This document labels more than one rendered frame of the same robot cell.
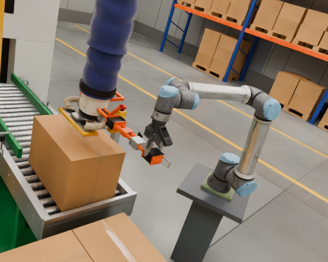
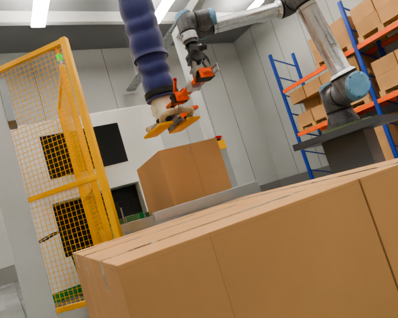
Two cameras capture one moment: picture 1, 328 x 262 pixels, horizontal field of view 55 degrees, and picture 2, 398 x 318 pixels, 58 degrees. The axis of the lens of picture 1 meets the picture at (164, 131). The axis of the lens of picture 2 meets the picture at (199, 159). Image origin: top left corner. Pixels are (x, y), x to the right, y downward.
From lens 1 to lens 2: 1.53 m
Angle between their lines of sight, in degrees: 38
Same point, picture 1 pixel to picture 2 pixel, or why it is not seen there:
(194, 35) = not seen: hidden behind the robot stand
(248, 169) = (338, 62)
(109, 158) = (199, 145)
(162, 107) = (182, 26)
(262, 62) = not seen: outside the picture
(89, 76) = (145, 82)
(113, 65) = (158, 62)
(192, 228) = not seen: hidden behind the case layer
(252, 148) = (319, 38)
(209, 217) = (356, 159)
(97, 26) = (131, 41)
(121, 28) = (148, 31)
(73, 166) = (163, 156)
